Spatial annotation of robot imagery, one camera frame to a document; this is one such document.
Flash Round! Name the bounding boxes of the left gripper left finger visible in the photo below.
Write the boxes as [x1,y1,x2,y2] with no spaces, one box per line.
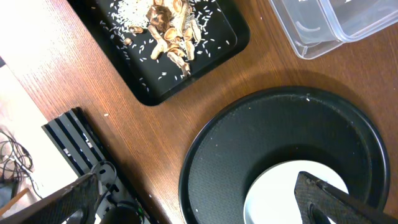
[1,173,99,224]

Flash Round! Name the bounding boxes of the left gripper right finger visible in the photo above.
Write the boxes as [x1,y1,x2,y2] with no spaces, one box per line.
[294,171,397,224]

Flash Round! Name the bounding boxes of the grey plate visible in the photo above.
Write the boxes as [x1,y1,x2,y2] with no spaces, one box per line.
[243,160,348,224]

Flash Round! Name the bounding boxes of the food scraps and rice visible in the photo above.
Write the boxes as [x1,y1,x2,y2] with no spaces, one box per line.
[121,0,202,76]

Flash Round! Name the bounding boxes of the round black tray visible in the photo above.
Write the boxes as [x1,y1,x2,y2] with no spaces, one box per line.
[178,86,390,223]

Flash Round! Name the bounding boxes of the black rectangular bin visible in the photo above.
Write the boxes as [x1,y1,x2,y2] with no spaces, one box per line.
[68,0,250,106]

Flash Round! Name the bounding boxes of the clear plastic bin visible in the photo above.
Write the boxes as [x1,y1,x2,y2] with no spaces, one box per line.
[269,0,397,60]

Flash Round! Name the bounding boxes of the cables on floor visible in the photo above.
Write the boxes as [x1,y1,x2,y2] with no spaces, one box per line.
[0,128,43,200]

